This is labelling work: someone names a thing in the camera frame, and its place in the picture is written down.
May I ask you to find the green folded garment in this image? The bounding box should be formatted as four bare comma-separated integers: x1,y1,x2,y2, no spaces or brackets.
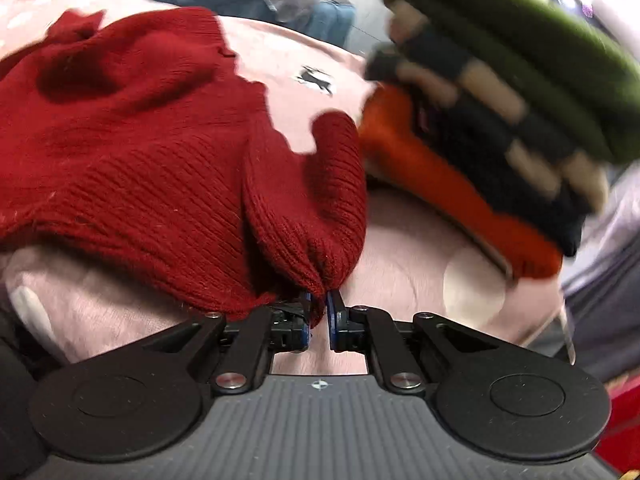
377,0,640,165

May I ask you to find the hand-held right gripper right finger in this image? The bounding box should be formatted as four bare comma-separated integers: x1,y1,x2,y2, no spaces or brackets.
325,287,502,394

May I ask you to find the grey cloth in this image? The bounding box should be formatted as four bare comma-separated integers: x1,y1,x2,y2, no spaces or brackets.
562,180,640,381

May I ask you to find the red knit sweater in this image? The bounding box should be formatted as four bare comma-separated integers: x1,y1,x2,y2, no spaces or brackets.
0,7,369,322

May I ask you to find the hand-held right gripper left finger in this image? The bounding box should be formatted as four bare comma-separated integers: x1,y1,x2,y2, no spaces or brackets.
142,287,314,395

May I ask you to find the navy beige striped folded garment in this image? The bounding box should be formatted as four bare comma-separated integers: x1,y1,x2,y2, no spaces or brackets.
365,0,610,257

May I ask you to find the orange folded garment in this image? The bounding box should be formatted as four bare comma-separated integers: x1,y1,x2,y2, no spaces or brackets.
357,85,566,281

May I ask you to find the pink blanket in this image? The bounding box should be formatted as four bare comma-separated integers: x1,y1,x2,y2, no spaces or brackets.
0,0,568,377

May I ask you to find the red object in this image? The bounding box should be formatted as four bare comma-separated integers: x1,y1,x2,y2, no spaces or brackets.
597,372,640,478

